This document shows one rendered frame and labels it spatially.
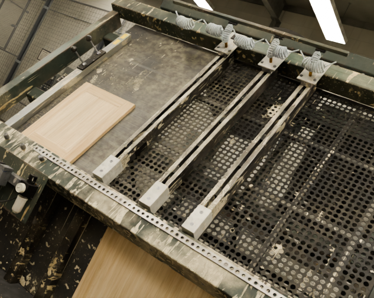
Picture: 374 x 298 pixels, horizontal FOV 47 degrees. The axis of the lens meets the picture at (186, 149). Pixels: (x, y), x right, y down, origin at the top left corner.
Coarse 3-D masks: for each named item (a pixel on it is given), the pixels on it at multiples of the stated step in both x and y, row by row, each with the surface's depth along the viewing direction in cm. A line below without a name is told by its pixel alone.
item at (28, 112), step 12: (120, 36) 272; (108, 48) 264; (120, 48) 270; (96, 60) 257; (72, 72) 251; (84, 72) 253; (60, 84) 245; (72, 84) 249; (48, 96) 239; (24, 108) 234; (36, 108) 235; (12, 120) 228; (24, 120) 231
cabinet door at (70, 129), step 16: (80, 96) 240; (96, 96) 238; (112, 96) 237; (48, 112) 233; (64, 112) 232; (80, 112) 231; (96, 112) 230; (112, 112) 228; (128, 112) 229; (32, 128) 226; (48, 128) 225; (64, 128) 224; (80, 128) 223; (96, 128) 221; (48, 144) 217; (64, 144) 216; (80, 144) 215
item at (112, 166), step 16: (224, 32) 233; (224, 48) 241; (208, 64) 239; (224, 64) 242; (192, 80) 231; (208, 80) 235; (176, 96) 224; (192, 96) 228; (160, 112) 217; (176, 112) 221; (144, 128) 211; (160, 128) 215; (128, 144) 205; (144, 144) 209; (112, 160) 198; (128, 160) 203; (96, 176) 194; (112, 176) 198
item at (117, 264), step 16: (112, 240) 205; (128, 240) 202; (96, 256) 207; (112, 256) 204; (128, 256) 200; (144, 256) 197; (96, 272) 205; (112, 272) 202; (128, 272) 199; (144, 272) 195; (160, 272) 192; (176, 272) 189; (80, 288) 206; (96, 288) 203; (112, 288) 200; (128, 288) 197; (144, 288) 194; (160, 288) 191; (176, 288) 188; (192, 288) 185
